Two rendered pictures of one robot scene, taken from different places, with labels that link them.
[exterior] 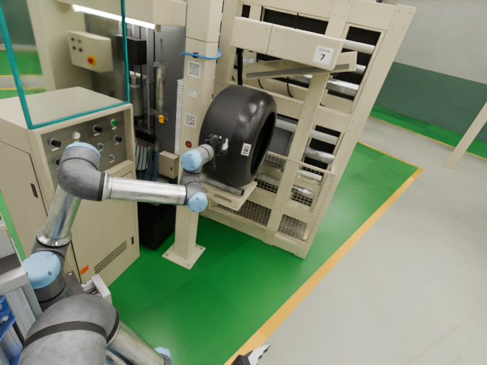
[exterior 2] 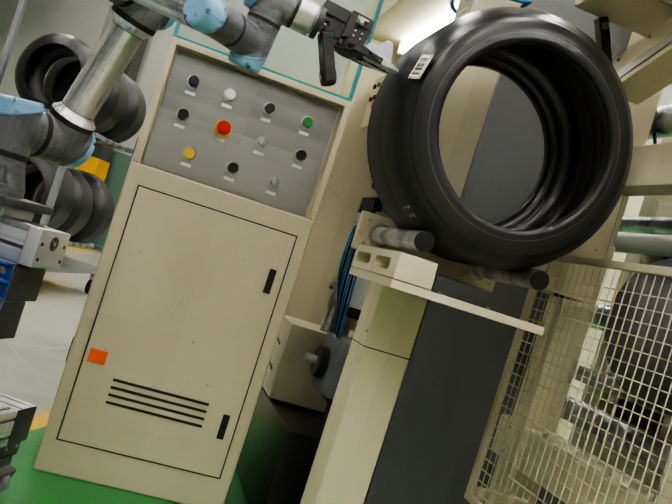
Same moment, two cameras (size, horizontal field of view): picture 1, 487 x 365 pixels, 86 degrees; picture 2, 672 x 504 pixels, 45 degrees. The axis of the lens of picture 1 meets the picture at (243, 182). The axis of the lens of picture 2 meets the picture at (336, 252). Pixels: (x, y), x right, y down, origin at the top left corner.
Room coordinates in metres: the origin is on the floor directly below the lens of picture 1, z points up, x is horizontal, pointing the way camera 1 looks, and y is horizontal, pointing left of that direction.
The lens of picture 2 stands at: (0.36, -1.41, 0.80)
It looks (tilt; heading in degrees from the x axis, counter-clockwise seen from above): 1 degrees up; 61
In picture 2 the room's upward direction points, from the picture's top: 18 degrees clockwise
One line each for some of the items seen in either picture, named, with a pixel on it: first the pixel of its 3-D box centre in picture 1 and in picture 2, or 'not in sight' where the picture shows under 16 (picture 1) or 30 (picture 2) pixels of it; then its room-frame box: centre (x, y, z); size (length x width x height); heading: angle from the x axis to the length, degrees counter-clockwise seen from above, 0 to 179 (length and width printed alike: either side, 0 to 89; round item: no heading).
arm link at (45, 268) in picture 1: (43, 274); (14, 123); (0.56, 0.65, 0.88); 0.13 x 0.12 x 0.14; 27
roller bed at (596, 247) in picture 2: not in sight; (564, 240); (1.94, 0.23, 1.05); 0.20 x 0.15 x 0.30; 74
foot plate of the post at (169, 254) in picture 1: (184, 251); not in sight; (1.56, 0.37, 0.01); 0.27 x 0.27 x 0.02; 74
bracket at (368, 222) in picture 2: not in sight; (428, 252); (1.56, 0.29, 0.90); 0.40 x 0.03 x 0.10; 164
